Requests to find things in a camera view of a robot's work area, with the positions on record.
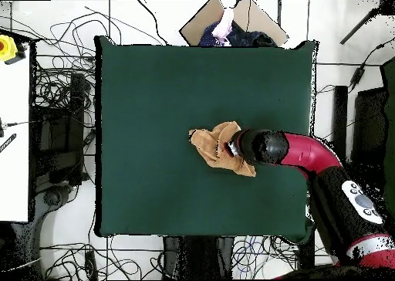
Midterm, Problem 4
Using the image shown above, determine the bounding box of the orange terry towel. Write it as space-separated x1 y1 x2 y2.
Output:
188 120 257 178

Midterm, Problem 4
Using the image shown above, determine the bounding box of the black flat panel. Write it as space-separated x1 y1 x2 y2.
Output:
351 87 387 168

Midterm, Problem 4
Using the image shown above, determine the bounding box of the dark green table cloth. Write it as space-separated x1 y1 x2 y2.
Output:
93 35 319 243

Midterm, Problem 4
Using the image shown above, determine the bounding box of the dark navy garment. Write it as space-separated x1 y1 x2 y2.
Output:
226 21 279 48

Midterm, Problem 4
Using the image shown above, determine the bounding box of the black upright bar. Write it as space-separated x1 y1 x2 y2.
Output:
331 85 349 161

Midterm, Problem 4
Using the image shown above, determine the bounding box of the blue dotted garment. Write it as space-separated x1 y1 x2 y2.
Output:
198 21 228 47

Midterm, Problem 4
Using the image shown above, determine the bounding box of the white pink garment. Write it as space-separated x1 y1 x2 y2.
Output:
211 7 235 46

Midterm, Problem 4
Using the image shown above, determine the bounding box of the cardboard box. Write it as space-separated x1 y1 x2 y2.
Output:
179 0 289 47

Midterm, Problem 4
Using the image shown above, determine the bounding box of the black table leg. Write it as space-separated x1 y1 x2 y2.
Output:
297 231 316 269

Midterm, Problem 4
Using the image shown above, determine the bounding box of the black equipment rack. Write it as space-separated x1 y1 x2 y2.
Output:
30 72 90 186

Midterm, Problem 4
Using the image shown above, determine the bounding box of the black rod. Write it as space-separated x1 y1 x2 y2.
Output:
339 7 380 46

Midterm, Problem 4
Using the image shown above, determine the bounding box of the black power strip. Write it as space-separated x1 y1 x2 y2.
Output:
84 250 98 280

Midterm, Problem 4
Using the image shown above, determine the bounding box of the white desk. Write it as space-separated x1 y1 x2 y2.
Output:
0 44 32 223

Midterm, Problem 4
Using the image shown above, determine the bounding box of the yellow emergency stop button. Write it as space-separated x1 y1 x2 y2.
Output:
0 34 28 66

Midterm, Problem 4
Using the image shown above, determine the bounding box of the blue cable bundle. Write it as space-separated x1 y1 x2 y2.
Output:
231 235 279 273

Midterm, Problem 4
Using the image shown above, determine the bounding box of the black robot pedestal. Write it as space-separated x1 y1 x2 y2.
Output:
162 235 235 280

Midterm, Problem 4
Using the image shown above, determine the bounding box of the long black cable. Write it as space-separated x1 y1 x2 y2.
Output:
137 0 169 46

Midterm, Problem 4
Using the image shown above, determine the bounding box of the black power adapter with cable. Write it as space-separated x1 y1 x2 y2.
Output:
348 36 395 93

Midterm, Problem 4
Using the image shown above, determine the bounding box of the black cable tangle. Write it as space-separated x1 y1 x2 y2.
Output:
30 5 124 112
39 235 164 280

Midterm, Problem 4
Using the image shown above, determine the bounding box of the black ribbed strap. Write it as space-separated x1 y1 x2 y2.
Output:
0 133 18 154

